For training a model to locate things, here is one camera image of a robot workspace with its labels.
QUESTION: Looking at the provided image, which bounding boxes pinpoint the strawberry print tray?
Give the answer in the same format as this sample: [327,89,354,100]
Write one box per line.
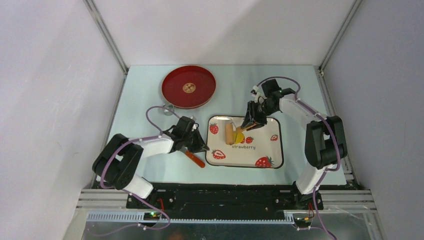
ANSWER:
[205,115,284,169]

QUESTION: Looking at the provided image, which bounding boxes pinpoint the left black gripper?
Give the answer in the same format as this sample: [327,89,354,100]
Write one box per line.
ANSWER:
[182,127,208,154]

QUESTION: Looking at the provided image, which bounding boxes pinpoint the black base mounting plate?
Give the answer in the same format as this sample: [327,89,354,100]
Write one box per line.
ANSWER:
[146,183,324,220]

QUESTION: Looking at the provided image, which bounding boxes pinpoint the small clear glass cup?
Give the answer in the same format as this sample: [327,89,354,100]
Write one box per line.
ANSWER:
[162,103,175,116]

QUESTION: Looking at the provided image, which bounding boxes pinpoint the purple cable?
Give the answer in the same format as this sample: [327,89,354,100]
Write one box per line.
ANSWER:
[99,105,186,190]
[256,76,342,240]

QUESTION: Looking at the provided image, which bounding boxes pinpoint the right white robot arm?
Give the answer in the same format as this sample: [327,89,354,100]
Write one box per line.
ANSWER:
[240,76,348,209]

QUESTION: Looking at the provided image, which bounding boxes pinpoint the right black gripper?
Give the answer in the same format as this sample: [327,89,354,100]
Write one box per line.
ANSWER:
[242,100,278,132]

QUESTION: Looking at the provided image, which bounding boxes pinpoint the grey slotted cable duct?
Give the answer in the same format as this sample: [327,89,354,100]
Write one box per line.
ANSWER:
[86,211,295,225]

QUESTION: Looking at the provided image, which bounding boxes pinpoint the yellow dough piece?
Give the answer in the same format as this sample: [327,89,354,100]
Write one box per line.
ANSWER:
[233,132,245,144]

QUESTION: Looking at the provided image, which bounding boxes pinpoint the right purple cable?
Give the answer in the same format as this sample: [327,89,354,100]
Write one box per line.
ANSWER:
[256,76,342,240]

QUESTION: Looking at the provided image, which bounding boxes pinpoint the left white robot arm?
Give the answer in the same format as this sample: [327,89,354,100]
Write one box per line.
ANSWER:
[92,116,210,208]

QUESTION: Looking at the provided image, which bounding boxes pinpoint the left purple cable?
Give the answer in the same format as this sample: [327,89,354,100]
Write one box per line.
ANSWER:
[99,105,186,190]

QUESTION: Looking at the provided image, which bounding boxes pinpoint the round red plate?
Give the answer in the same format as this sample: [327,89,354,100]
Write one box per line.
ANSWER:
[161,65,217,109]

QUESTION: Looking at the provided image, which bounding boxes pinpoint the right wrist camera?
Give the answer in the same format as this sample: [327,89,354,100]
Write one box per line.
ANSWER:
[250,85,259,97]

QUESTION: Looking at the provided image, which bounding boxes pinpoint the orange handled spatula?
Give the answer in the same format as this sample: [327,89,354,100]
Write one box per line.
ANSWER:
[179,148,206,168]

